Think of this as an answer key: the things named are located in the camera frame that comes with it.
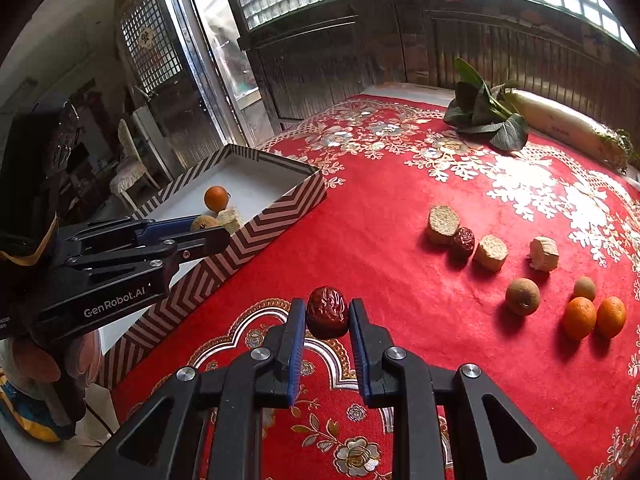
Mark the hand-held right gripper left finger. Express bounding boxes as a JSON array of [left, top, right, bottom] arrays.
[[75, 298, 307, 480]]

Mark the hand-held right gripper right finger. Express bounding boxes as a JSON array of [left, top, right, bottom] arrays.
[[348, 298, 578, 480]]

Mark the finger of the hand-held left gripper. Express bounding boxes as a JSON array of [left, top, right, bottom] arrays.
[[67, 214, 203, 253], [64, 226, 232, 293]]

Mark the red jujube date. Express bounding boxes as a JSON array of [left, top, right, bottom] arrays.
[[306, 286, 349, 339], [453, 227, 476, 261]]

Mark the pale cake cube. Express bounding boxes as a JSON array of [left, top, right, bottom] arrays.
[[217, 207, 244, 234]]

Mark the orange tangerine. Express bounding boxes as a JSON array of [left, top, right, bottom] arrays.
[[563, 296, 598, 341], [204, 185, 231, 212], [596, 296, 627, 339]]

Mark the chevron striped cardboard box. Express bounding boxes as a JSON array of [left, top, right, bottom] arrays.
[[95, 144, 329, 391]]

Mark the white chair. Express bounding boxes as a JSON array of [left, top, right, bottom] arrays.
[[109, 119, 157, 212]]

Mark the white cabinet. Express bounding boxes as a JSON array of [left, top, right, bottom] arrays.
[[131, 104, 173, 177]]

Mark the red embroidered tablecloth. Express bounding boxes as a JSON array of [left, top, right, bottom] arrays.
[[110, 92, 640, 480]]

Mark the yellow and blue bag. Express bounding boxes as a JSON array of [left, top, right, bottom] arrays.
[[0, 370, 77, 444]]

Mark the lattice window panel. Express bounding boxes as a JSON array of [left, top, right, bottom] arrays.
[[119, 0, 184, 96]]

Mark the glass door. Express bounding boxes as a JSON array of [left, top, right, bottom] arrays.
[[182, 0, 263, 147]]

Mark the small brown longan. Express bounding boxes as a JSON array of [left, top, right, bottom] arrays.
[[573, 276, 597, 302]]

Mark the green leafy vegetable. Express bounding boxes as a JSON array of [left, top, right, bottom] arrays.
[[443, 57, 530, 153]]

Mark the white radish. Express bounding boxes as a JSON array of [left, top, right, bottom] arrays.
[[492, 87, 635, 173]]

